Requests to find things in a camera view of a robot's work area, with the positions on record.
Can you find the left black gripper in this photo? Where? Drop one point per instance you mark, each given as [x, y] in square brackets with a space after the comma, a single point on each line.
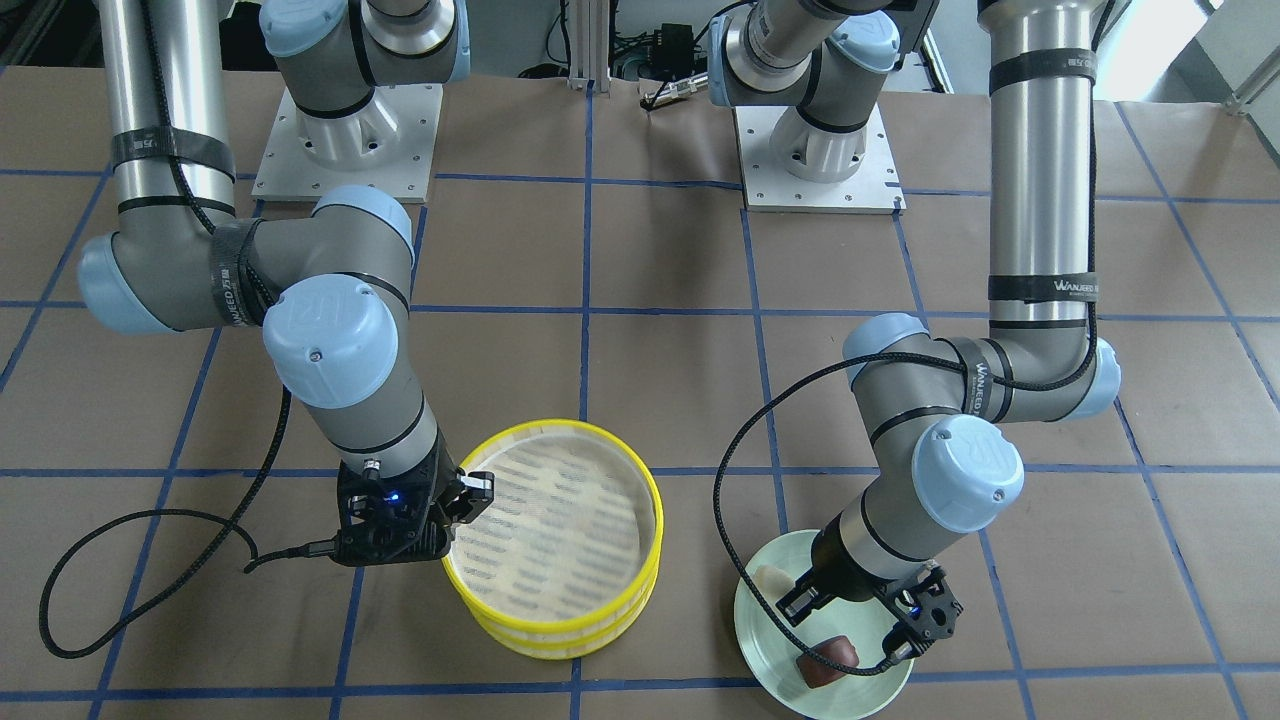
[847, 571]

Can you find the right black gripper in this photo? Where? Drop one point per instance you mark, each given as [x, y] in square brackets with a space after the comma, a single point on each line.
[447, 483]

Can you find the white bun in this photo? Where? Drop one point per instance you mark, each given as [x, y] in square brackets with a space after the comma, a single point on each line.
[774, 583]

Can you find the yellow steamer layer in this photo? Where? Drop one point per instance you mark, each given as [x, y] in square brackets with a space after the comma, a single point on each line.
[569, 645]
[573, 533]

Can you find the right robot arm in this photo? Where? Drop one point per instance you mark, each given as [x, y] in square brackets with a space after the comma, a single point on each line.
[330, 292]

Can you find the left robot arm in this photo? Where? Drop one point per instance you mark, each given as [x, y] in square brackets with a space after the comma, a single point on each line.
[932, 405]

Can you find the brown bun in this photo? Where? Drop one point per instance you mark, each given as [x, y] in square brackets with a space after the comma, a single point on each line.
[836, 650]

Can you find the light green plate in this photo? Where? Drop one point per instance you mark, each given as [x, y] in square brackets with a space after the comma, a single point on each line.
[771, 657]

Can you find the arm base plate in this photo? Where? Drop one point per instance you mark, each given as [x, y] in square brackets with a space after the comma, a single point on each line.
[388, 145]
[788, 165]

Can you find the aluminium frame post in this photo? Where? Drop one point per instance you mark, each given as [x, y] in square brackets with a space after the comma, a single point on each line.
[589, 28]

